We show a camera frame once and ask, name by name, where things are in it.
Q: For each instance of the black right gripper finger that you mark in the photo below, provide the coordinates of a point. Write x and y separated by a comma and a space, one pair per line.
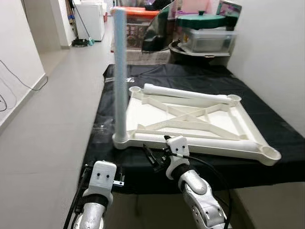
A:
150, 155

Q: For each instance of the white plastic table leg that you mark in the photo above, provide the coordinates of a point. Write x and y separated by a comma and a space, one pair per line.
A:
120, 71
186, 93
224, 145

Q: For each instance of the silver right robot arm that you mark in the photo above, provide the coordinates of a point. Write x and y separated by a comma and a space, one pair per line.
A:
198, 191

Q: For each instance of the white plastic table top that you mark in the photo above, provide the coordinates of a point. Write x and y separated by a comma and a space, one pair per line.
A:
152, 114

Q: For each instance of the clear plastic tape piece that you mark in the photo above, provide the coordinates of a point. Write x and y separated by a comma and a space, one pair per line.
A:
104, 128
109, 80

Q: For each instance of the beige patterned bench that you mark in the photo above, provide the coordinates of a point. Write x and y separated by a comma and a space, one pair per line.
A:
143, 56

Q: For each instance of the black plastic table cover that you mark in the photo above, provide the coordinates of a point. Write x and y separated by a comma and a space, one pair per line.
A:
267, 119

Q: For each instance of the black bag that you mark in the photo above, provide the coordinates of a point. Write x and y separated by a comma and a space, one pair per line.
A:
159, 33

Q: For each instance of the orange lid storage box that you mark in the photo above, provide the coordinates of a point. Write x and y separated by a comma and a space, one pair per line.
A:
138, 33

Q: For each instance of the clear plastic storage container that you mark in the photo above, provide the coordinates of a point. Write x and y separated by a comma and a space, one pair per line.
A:
209, 40

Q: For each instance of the floor mop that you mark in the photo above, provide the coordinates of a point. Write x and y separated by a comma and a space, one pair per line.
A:
83, 43

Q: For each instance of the green round lid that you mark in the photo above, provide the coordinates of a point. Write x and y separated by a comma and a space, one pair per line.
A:
200, 21

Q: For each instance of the white appliance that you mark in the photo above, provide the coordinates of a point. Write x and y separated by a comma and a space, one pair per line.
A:
93, 21

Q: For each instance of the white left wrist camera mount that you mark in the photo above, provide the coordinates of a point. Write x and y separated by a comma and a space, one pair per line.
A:
102, 176

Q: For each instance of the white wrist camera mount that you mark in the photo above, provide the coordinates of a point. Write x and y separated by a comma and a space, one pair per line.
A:
178, 145
102, 176

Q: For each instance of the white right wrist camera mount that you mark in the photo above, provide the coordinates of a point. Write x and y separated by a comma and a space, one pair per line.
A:
178, 145

